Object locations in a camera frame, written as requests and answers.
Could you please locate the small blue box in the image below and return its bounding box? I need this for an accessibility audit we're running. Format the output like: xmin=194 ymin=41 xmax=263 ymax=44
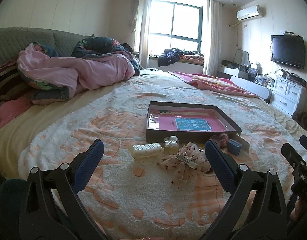
xmin=227 ymin=139 xmax=242 ymax=155

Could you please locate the pink fluffy hair tie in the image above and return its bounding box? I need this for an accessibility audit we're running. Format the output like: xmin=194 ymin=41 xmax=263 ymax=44
xmin=209 ymin=133 xmax=230 ymax=153

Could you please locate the clear bag with earrings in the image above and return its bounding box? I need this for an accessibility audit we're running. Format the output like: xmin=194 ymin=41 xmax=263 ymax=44
xmin=164 ymin=135 xmax=180 ymax=155

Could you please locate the white hair claw clip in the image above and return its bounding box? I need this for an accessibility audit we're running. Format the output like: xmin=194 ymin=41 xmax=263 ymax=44
xmin=128 ymin=143 xmax=164 ymax=159

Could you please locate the person right hand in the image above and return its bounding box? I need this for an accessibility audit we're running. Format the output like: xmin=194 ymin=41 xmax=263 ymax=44
xmin=290 ymin=197 xmax=302 ymax=221

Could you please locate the white drawer cabinet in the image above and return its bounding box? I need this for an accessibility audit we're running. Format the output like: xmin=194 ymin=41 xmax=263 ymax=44
xmin=270 ymin=76 xmax=307 ymax=117

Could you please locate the white low desk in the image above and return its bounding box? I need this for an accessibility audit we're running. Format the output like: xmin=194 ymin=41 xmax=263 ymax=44
xmin=218 ymin=66 xmax=272 ymax=103

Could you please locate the red pink blanket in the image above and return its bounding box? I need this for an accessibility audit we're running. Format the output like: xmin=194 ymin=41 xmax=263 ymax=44
xmin=169 ymin=72 xmax=259 ymax=99

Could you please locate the dark cardboard tray box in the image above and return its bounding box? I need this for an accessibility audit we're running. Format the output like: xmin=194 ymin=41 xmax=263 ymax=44
xmin=146 ymin=101 xmax=242 ymax=144

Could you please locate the cream peach bedspread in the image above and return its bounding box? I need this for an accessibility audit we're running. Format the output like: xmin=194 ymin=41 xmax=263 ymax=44
xmin=0 ymin=70 xmax=307 ymax=239

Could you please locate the striped dark pillow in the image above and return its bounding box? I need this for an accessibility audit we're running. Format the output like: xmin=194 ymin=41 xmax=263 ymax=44
xmin=0 ymin=60 xmax=32 ymax=106

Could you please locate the white air conditioner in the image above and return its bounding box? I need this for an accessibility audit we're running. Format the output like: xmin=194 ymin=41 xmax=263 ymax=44
xmin=237 ymin=5 xmax=263 ymax=21

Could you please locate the pink quilt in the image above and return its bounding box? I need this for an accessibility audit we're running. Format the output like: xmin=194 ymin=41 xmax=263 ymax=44
xmin=17 ymin=43 xmax=139 ymax=105

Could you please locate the pile of dark clothes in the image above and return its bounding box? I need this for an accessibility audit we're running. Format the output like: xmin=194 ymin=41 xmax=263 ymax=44
xmin=158 ymin=48 xmax=187 ymax=67

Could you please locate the right white curtain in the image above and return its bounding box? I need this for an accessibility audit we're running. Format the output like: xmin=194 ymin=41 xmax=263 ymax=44
xmin=202 ymin=0 xmax=222 ymax=76

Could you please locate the white curtain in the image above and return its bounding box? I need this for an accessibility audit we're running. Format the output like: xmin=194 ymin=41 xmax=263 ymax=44
xmin=202 ymin=0 xmax=222 ymax=76
xmin=130 ymin=0 xmax=152 ymax=68

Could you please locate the green quilted headboard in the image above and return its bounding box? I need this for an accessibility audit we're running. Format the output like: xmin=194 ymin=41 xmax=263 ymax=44
xmin=0 ymin=27 xmax=84 ymax=66

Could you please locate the dark floral duvet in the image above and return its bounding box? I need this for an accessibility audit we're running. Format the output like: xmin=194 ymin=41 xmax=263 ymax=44
xmin=71 ymin=35 xmax=140 ymax=76

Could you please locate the left white curtain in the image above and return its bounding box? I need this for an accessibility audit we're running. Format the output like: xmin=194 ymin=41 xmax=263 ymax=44
xmin=130 ymin=0 xmax=152 ymax=68

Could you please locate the black wall television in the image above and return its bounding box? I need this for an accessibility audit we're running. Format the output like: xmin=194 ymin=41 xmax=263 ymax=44
xmin=271 ymin=35 xmax=306 ymax=69

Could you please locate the window with dark frame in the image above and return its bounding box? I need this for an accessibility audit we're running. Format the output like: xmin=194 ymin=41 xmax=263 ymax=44
xmin=149 ymin=1 xmax=204 ymax=55

